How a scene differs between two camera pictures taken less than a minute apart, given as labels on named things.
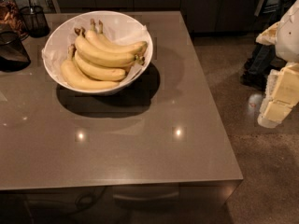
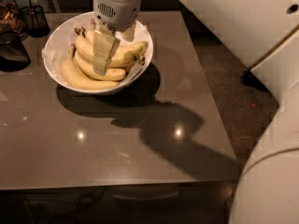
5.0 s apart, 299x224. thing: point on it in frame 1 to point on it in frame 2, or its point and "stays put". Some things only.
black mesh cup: (35, 21) stays put
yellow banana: (100, 56) stays put
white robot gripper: (289, 36) to (120, 12)
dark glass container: (13, 55) stays put
